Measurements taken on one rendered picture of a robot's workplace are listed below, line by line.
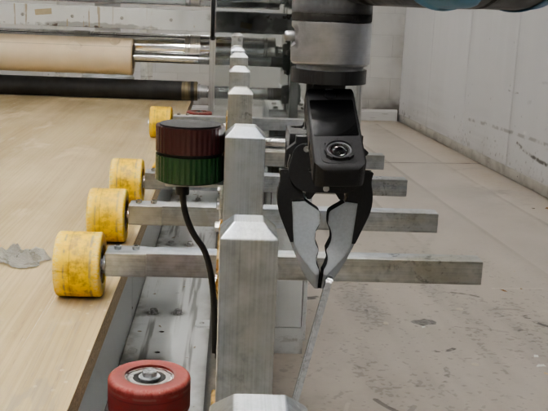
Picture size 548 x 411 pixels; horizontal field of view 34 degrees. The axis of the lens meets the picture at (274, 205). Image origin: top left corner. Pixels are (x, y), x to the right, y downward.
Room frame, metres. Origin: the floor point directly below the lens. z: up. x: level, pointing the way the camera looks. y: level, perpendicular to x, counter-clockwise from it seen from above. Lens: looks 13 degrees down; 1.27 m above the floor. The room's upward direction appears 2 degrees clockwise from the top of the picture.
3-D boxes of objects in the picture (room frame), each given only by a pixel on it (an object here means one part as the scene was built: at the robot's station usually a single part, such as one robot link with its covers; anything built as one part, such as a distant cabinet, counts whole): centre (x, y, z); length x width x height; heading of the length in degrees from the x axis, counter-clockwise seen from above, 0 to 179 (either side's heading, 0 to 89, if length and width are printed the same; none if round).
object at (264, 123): (2.32, 0.05, 0.95); 0.50 x 0.04 x 0.04; 93
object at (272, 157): (1.83, -0.04, 0.95); 0.36 x 0.03 x 0.03; 93
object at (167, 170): (0.78, 0.08, 1.12); 0.06 x 0.06 x 0.02
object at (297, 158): (0.87, -0.05, 1.15); 0.09 x 0.08 x 0.12; 3
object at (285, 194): (0.84, -0.03, 1.09); 0.05 x 0.02 x 0.09; 93
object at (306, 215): (0.86, -0.03, 1.04); 0.06 x 0.03 x 0.09; 3
